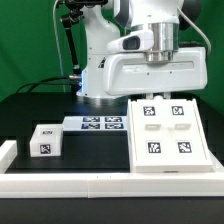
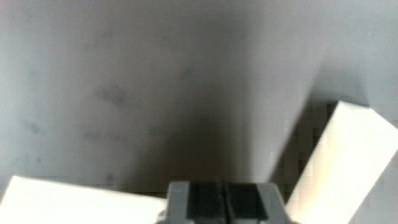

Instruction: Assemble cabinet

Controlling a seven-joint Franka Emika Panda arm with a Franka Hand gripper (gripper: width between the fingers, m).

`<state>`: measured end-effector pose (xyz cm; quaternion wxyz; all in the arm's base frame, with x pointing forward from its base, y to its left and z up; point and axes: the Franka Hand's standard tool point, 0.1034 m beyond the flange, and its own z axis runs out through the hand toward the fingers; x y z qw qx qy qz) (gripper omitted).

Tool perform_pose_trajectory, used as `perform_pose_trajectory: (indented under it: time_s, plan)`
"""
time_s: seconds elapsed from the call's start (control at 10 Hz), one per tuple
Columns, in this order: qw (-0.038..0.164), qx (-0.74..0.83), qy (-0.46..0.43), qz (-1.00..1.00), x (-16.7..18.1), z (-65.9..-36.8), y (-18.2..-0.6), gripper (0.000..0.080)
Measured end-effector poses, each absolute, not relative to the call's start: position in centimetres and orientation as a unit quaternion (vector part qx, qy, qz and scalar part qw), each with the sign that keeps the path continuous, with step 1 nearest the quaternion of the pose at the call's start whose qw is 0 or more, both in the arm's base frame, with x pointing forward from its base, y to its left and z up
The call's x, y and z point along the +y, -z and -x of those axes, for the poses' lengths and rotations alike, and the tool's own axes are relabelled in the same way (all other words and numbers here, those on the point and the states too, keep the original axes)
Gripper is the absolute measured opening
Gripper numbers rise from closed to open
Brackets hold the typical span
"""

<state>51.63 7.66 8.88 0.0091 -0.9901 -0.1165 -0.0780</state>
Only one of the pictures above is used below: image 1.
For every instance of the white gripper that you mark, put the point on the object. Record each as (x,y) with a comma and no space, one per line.
(149,61)

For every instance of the white marker base plate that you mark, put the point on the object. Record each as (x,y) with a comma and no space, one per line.
(94,123)

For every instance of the white U-shaped fence frame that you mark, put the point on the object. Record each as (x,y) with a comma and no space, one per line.
(69,185)

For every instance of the white cabinet body box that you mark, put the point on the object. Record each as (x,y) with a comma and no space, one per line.
(170,162)

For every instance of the white cabinet door panel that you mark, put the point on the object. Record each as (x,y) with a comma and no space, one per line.
(185,130)

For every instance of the white cabinet top block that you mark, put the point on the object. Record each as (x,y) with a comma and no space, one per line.
(46,140)

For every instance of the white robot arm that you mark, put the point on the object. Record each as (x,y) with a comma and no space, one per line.
(117,19)

